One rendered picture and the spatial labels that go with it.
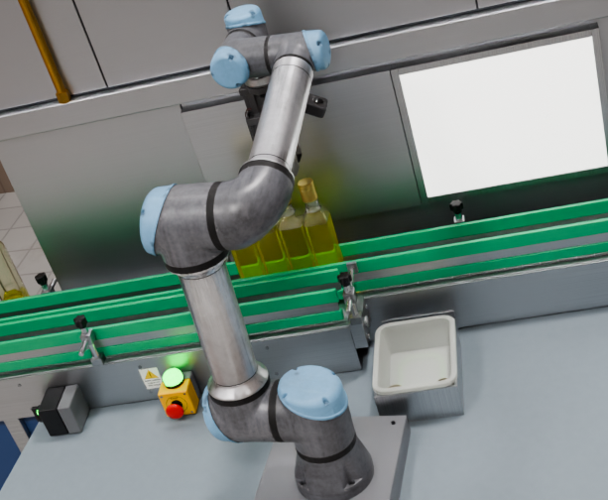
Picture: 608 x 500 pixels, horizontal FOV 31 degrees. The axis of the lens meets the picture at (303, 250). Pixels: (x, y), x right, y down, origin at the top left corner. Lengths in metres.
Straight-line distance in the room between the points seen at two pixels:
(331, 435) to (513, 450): 0.38
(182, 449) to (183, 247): 0.70
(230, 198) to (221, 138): 0.69
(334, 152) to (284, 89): 0.51
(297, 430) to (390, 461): 0.23
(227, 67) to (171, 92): 0.39
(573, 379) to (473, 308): 0.29
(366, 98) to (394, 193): 0.25
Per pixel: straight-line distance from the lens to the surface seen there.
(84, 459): 2.49
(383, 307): 2.42
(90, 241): 2.69
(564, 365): 2.32
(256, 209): 1.75
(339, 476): 2.04
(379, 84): 2.33
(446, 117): 2.37
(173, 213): 1.78
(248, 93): 2.21
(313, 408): 1.94
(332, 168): 2.44
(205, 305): 1.87
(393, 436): 2.17
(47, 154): 2.59
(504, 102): 2.36
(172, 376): 2.42
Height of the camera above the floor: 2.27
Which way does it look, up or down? 32 degrees down
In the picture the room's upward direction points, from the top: 18 degrees counter-clockwise
